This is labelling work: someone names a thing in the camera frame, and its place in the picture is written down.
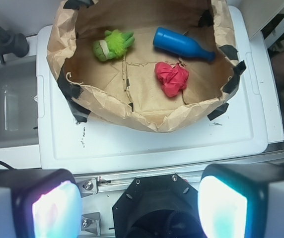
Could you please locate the red paper ball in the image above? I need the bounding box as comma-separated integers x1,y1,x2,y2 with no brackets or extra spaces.
154,62,189,97

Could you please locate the aluminium frame rail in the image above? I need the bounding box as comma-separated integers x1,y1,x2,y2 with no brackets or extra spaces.
75,149,284,238

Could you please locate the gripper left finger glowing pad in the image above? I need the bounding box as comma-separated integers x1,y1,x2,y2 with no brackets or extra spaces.
0,169,82,238

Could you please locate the white plastic board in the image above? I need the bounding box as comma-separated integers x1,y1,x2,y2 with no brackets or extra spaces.
37,6,284,174

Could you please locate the blue plastic bottle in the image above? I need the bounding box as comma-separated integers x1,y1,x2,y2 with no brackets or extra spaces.
153,27,215,62

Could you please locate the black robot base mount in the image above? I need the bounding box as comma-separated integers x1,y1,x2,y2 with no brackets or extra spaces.
112,174,206,238

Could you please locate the metal corner bracket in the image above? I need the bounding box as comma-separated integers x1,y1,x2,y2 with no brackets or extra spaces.
81,212,101,236

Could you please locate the black faucet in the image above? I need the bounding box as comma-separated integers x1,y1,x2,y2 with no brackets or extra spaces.
0,26,29,58

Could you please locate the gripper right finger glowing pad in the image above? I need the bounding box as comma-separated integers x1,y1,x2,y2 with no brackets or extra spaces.
198,163,284,238

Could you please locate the brown paper bag tray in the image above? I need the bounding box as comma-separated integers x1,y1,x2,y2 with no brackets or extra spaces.
47,0,246,133

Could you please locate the green plush toy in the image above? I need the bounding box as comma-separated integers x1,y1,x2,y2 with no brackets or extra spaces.
92,29,135,62

